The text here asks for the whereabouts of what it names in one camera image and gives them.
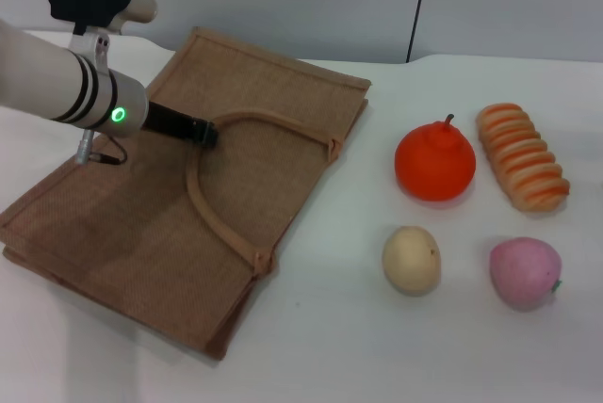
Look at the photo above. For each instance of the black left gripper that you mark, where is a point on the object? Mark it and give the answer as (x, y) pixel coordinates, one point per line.
(172, 120)

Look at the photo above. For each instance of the brown woven jute handbag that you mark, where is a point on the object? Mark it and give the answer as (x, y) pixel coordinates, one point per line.
(155, 214)

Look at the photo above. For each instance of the pink peach toy fruit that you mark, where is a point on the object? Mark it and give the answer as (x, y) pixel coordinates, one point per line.
(523, 276)

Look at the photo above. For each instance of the orange pomegranate toy fruit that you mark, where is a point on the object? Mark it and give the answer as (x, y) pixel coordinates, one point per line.
(433, 167)

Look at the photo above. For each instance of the beige pear toy fruit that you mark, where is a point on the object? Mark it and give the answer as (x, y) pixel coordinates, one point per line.
(411, 262)

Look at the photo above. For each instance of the orange striped bread loaf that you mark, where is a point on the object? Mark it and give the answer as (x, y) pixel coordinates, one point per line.
(523, 158)

